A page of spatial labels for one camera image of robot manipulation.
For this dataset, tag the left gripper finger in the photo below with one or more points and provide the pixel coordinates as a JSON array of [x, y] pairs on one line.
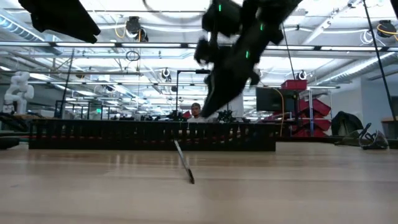
[[62, 18]]

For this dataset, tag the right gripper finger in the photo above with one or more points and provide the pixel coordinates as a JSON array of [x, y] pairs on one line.
[[224, 90]]

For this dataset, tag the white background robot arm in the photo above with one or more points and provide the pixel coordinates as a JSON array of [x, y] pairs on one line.
[[20, 90]]

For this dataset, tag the metal shelf rack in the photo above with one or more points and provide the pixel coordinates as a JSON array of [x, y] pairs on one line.
[[311, 124]]

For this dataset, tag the grey bin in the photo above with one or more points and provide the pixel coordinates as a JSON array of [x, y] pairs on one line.
[[390, 129]]

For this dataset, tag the black monitor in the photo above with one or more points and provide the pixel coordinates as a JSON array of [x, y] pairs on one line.
[[270, 99]]

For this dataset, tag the black workstation frame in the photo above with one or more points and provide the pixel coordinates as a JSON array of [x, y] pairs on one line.
[[56, 115]]

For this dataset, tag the person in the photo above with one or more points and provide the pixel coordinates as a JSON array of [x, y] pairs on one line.
[[196, 110]]

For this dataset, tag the small black background robot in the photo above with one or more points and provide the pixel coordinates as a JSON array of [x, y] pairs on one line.
[[227, 116]]

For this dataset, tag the red box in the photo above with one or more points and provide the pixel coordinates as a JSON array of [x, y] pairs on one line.
[[293, 84]]

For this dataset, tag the red storage bin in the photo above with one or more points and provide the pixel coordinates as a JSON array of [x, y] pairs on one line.
[[317, 107], [317, 126]]

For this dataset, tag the black bag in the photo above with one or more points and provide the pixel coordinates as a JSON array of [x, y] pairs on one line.
[[345, 123]]

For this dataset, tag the black tape bundle wrap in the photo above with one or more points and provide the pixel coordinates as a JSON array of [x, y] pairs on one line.
[[9, 143]]

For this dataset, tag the white pillar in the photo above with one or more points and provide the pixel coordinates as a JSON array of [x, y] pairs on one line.
[[237, 107]]

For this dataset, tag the clear safety glasses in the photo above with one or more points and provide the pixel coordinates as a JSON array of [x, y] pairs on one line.
[[367, 138]]

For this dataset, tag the thin black pole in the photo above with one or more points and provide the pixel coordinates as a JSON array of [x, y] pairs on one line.
[[377, 53]]

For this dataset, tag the small hanging reel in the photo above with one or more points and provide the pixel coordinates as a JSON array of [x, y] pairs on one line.
[[166, 73], [302, 74]]

